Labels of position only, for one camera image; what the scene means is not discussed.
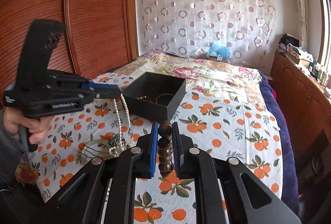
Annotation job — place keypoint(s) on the pale green jade bangle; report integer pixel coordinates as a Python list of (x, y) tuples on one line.
[(95, 145)]

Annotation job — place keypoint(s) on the orange fruit print blanket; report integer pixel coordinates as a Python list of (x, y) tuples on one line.
[(219, 141)]

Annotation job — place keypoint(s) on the pile of books and papers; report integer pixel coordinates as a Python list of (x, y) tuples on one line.
[(297, 54)]

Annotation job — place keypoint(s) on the white window curtain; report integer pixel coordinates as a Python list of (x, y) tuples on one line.
[(297, 1)]

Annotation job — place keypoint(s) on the purple blanket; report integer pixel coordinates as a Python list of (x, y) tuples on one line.
[(274, 120)]

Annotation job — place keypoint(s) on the wooden side cabinet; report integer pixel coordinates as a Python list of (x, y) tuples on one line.
[(300, 105)]

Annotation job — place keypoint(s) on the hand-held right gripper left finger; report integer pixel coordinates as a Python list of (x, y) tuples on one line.
[(154, 151)]

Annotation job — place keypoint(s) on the sheer circle pattern curtain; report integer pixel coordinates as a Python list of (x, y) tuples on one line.
[(196, 17)]

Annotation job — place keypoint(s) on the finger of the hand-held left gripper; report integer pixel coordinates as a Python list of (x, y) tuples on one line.
[(103, 86), (103, 94)]

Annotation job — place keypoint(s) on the person's left forearm grey sleeve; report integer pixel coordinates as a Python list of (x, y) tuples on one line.
[(7, 151)]

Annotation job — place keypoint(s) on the person's left hand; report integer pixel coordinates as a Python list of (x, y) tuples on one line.
[(33, 127)]

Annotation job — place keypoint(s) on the wooden slatted wardrobe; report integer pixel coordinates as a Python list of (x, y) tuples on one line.
[(85, 19)]

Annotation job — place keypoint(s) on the cardboard box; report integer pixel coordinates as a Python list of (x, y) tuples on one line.
[(218, 58)]

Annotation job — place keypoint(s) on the blue plastic packet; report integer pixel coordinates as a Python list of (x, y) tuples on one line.
[(219, 50)]

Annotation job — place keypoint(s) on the black jewelry box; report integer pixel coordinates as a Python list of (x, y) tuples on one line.
[(155, 107)]

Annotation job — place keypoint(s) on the dark green bead jewelry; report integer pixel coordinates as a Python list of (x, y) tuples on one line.
[(119, 140)]

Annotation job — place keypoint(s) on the black bangle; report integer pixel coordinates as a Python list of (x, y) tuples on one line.
[(164, 96)]

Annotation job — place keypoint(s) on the floral bedspread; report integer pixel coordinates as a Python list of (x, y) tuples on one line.
[(206, 74)]

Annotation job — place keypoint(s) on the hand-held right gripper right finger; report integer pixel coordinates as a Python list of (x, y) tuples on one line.
[(176, 151)]

